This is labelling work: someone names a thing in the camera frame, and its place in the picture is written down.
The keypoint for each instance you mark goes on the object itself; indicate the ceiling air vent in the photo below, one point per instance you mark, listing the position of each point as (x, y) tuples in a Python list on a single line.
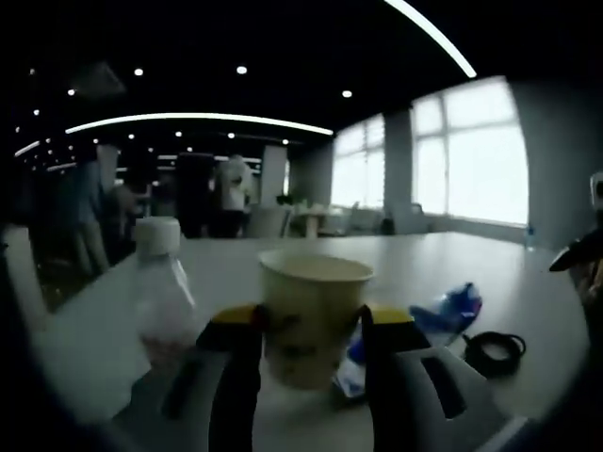
[(96, 77)]

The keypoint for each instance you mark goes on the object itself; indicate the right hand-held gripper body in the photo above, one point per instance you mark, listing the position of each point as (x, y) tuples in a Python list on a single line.
[(597, 190)]

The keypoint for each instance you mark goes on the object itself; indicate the paper cup green print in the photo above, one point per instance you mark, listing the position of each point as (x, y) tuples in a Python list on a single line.
[(311, 301)]

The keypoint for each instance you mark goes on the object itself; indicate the green potted plant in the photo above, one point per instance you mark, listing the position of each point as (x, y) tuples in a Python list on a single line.
[(285, 198)]

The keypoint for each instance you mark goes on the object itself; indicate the blue tissue packet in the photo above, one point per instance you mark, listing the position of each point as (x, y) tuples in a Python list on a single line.
[(452, 306)]

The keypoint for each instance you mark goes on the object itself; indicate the curved ceiling light strip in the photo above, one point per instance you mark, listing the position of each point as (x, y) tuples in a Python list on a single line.
[(198, 116)]

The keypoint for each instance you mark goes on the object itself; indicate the distant white table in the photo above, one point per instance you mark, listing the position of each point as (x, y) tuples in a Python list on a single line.
[(315, 219)]

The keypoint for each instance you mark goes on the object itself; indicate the person's right hand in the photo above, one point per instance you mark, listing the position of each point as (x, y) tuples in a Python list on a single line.
[(594, 285)]

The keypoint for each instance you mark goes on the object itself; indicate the small water bottle blue label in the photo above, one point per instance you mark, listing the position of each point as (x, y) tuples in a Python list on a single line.
[(530, 236)]

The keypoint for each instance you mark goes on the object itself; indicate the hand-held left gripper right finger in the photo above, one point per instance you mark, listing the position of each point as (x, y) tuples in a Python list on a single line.
[(391, 376)]

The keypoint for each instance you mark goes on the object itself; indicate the straight ceiling light strip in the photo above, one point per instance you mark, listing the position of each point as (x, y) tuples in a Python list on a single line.
[(438, 35)]

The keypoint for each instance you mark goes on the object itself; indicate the blue mouse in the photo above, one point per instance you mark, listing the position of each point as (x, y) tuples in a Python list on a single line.
[(351, 372)]

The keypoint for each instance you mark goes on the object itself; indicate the clear plastic bottle red label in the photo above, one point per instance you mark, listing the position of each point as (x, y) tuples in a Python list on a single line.
[(160, 292)]

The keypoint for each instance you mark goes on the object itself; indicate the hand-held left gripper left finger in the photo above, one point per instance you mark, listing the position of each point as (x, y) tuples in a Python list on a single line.
[(235, 367)]

